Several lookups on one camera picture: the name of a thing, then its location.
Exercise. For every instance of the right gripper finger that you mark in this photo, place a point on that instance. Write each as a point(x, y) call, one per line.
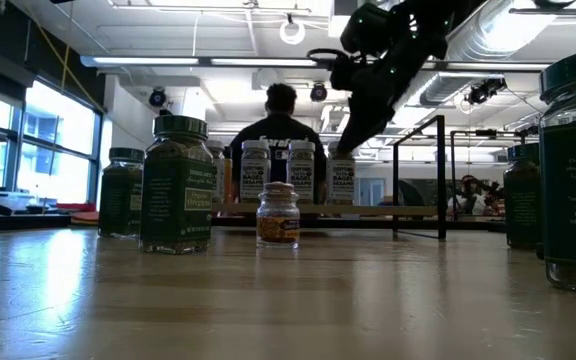
point(380, 120)
point(358, 130)

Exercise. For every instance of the white-lid bagel seasoning jar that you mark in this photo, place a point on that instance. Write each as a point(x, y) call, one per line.
point(340, 175)
point(255, 172)
point(218, 170)
point(300, 172)

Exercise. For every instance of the green-lid oregano spice jar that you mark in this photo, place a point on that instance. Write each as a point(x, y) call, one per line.
point(520, 200)
point(175, 200)
point(120, 200)
point(575, 200)

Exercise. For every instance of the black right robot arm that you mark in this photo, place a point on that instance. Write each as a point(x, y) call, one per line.
point(433, 25)

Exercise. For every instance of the black round ceiling speaker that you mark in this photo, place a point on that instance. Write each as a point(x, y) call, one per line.
point(318, 93)
point(157, 98)

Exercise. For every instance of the dark chair back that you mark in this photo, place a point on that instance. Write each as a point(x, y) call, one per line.
point(410, 195)

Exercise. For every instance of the black track spotlight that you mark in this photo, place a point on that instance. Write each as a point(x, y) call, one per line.
point(485, 91)

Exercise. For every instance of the small cork-lid glass jar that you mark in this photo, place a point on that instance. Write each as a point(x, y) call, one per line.
point(278, 230)

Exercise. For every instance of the red notebook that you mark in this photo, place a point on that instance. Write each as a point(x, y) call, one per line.
point(85, 217)

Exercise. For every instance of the window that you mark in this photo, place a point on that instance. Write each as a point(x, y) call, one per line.
point(58, 150)

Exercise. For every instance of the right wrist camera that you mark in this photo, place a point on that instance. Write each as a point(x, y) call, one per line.
point(341, 76)

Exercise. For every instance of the ribbed silver air duct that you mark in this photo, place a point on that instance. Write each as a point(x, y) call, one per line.
point(443, 90)

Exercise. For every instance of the wooden shelf with black frame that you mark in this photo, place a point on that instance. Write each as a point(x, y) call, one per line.
point(368, 210)

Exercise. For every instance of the black background metal frame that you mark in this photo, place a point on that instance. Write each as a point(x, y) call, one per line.
point(488, 133)

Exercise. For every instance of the large silver air duct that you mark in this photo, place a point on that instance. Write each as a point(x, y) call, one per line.
point(508, 35)

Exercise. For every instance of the black overhead bracket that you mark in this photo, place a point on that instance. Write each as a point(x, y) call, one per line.
point(550, 11)

